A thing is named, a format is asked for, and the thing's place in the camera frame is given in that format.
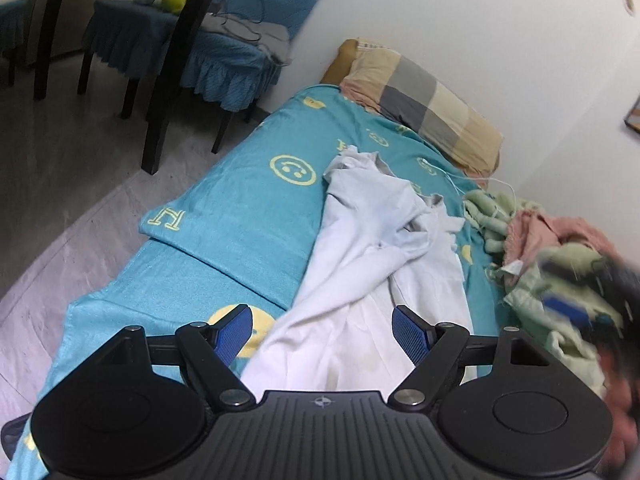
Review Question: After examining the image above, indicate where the plaid beige grey pillow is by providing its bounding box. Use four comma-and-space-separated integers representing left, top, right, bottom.
321, 39, 503, 178

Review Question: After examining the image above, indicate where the blue covered chair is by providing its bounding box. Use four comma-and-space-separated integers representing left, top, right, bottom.
77, 0, 178, 119
181, 0, 318, 153

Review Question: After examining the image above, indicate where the pink fleece blanket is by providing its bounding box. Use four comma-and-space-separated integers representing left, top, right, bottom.
502, 209, 620, 269

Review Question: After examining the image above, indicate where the teal patterned bed sheet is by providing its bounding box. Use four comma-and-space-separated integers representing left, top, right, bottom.
5, 83, 516, 480

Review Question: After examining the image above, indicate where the white long-sleeve shirt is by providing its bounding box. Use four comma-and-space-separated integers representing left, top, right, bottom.
241, 145, 473, 398

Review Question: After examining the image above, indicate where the black table leg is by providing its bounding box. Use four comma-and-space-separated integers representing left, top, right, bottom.
141, 0, 213, 176

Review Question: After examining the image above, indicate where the person's right hand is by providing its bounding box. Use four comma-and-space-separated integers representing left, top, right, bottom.
598, 346, 639, 474

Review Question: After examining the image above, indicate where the white charging cable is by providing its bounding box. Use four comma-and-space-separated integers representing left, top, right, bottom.
418, 156, 519, 226

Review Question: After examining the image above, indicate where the gold leaf wall painting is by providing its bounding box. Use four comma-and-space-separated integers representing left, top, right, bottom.
624, 99, 640, 133

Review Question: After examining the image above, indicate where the green fleece blanket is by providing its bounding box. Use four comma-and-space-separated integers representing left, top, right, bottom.
462, 190, 620, 394

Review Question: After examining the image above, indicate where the grey cloth on chair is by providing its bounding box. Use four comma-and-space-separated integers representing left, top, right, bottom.
201, 13, 291, 66

